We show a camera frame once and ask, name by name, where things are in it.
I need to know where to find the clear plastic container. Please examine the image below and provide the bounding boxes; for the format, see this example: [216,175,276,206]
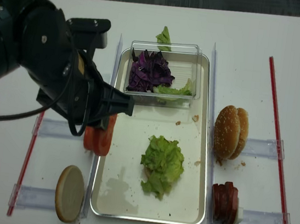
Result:
[123,41,202,108]

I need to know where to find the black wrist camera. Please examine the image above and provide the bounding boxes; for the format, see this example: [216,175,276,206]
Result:
[66,18,111,51]

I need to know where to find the left lower clear rail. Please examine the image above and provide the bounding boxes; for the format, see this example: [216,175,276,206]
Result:
[8,184,55,210]

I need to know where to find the left red strip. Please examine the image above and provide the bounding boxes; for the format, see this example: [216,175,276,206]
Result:
[7,112,45,217]

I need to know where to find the green lettuce on bun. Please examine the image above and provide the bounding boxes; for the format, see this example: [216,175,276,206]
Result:
[140,135,184,200]

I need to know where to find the sliced meat patties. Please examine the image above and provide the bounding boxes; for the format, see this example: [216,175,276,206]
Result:
[212,181,239,224]

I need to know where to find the left long clear divider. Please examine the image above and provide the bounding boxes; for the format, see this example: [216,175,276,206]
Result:
[80,34,123,219]

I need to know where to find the bottom bun under lettuce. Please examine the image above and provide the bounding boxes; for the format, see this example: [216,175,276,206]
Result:
[144,167,151,179]

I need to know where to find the left upper clear rail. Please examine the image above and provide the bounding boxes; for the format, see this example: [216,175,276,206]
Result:
[32,116,84,140]

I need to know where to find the white pusher block meat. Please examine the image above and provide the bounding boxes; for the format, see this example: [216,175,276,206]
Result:
[233,206,244,224]

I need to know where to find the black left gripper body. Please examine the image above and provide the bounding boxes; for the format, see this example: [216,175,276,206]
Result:
[36,44,134,127]

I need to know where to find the red strip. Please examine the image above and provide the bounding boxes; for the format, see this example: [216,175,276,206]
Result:
[7,112,45,217]
[269,56,290,224]

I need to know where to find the long clear divider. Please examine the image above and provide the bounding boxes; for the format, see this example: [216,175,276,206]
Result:
[80,34,123,219]
[206,43,218,224]

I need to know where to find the rear sesame bun top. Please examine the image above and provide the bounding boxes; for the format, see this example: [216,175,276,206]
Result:
[229,108,249,160]

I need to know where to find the lettuce leaf in container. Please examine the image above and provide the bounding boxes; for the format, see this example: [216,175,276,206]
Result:
[152,78,193,96]

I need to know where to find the pale bun half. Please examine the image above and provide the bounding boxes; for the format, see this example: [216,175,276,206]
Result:
[55,165,85,223]

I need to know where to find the right red strip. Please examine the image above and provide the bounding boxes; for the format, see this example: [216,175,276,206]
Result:
[269,56,290,224]

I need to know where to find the right upper clear rail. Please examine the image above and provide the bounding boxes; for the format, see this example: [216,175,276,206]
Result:
[241,138,285,160]

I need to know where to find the silver metal tray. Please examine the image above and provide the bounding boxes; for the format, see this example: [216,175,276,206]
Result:
[90,55,210,224]

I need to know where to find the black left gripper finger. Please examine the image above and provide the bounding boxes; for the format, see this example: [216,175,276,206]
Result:
[94,117,110,130]

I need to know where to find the tomato slice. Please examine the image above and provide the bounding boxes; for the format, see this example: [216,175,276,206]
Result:
[83,127,94,151]
[92,114,117,157]

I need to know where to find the front sesame bun top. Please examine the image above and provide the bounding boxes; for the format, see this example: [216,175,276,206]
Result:
[213,105,241,159]

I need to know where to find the right long clear divider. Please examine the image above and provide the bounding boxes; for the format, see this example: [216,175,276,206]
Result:
[206,43,218,224]

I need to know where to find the sesame bun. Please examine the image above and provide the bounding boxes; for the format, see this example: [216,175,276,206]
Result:
[229,108,249,160]
[213,105,241,159]

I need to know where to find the lettuce piece behind container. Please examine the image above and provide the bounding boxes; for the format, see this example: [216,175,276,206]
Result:
[156,26,172,51]

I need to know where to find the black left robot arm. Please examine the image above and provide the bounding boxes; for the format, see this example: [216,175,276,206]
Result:
[0,0,134,127]

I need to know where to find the black cable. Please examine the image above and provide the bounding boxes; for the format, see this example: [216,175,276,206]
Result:
[0,12,101,138]

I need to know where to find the shredded purple cabbage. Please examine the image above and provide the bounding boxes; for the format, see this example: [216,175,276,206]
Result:
[126,50,175,92]

